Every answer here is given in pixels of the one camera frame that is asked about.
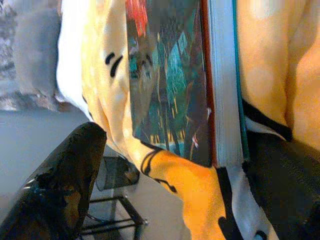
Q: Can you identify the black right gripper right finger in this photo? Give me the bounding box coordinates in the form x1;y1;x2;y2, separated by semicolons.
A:
242;133;320;240

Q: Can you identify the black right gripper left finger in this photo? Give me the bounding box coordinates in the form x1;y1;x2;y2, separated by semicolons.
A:
0;121;108;240

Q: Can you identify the grey pillow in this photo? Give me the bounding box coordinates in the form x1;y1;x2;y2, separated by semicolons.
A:
13;8;62;100

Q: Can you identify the dark illustrated cover book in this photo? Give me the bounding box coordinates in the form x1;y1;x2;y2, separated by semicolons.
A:
124;0;251;169

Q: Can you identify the yellow duck print blanket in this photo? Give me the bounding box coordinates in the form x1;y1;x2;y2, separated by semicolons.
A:
79;0;320;240

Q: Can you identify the white quilted mattress topper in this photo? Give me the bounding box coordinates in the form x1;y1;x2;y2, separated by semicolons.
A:
55;0;93;121

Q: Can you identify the black metal frame rack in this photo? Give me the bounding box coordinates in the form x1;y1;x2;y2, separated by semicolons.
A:
81;149;150;240

